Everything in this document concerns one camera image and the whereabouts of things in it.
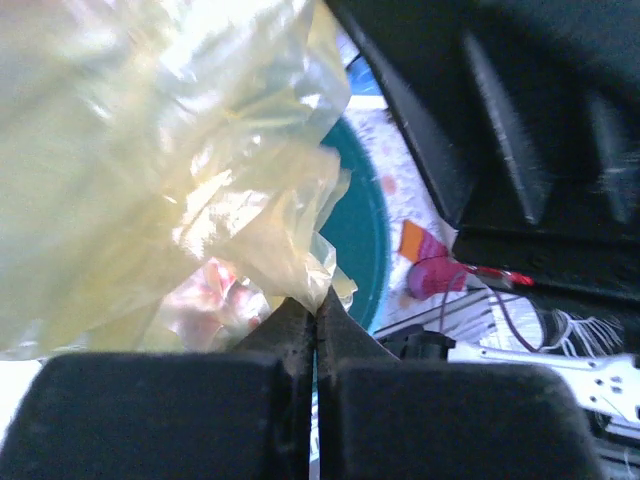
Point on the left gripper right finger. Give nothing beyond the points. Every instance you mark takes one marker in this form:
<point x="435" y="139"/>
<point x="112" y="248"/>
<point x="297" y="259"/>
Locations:
<point x="385" y="418"/>

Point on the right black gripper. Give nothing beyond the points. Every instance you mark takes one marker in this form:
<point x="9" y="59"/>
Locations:
<point x="523" y="119"/>

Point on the teal trash bin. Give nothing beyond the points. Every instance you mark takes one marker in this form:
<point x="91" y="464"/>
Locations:
<point x="358" y="228"/>

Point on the yellow trash bag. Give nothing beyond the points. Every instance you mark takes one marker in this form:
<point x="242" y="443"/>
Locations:
<point x="140" y="139"/>

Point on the crumpled paper trash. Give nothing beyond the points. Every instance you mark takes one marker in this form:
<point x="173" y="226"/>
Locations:
<point x="214" y="309"/>

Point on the magenta orange cloth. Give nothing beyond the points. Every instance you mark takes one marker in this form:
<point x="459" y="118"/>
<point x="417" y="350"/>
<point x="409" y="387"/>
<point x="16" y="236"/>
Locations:
<point x="432" y="269"/>

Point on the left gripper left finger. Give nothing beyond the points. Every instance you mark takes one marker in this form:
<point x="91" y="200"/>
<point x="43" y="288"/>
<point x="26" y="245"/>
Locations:
<point x="243" y="414"/>

